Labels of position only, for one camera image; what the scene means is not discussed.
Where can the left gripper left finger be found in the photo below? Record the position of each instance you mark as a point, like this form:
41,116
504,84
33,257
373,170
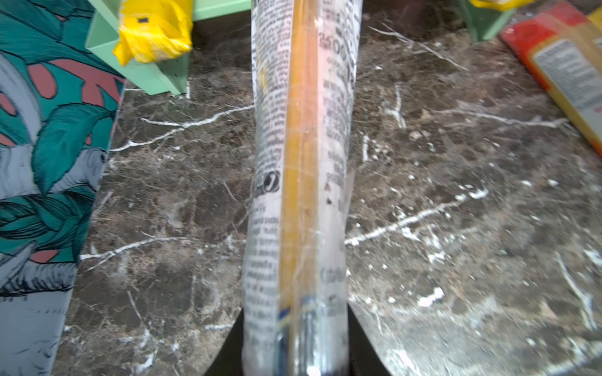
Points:
228,361

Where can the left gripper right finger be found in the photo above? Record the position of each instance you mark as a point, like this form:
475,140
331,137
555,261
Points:
364,361

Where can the clear white label spaghetti bag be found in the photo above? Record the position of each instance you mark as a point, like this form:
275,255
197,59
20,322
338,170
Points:
294,275

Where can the yellow label spaghetti bag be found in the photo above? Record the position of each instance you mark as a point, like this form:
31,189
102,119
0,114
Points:
151,31

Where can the green two-tier shelf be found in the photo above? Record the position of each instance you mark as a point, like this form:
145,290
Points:
155,78

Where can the red spaghetti bag right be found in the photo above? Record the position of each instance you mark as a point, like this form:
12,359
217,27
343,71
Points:
561,48

